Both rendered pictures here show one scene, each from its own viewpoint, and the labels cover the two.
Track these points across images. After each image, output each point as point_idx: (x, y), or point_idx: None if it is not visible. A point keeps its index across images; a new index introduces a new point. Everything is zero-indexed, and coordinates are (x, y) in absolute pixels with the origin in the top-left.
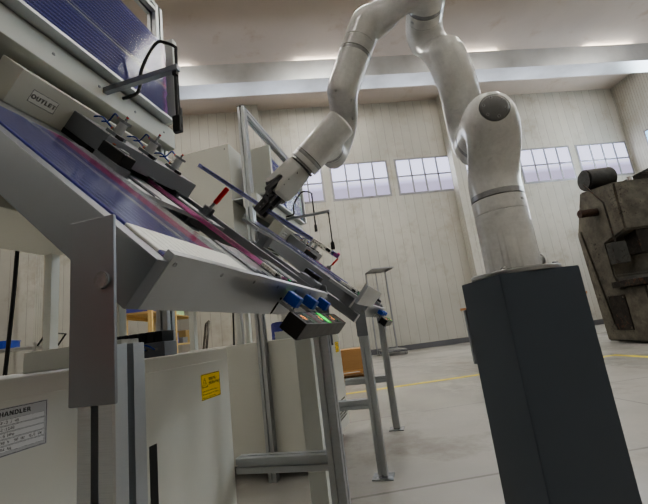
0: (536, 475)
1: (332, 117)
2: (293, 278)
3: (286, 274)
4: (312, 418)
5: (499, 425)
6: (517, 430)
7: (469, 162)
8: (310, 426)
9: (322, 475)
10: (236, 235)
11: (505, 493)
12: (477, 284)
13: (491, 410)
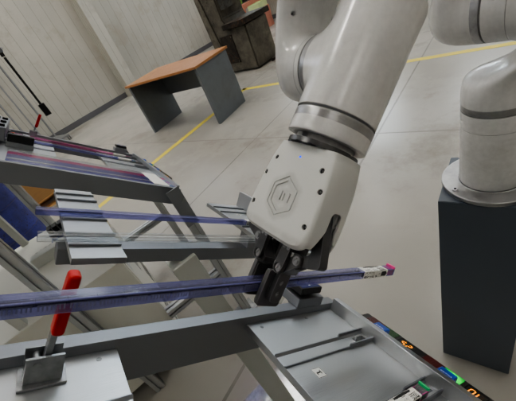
0: (507, 317)
1: (416, 5)
2: (292, 315)
3: (293, 325)
4: (258, 362)
5: (461, 291)
6: (494, 297)
7: None
8: (258, 367)
9: (279, 383)
10: (158, 337)
11: (446, 317)
12: (481, 208)
13: (451, 283)
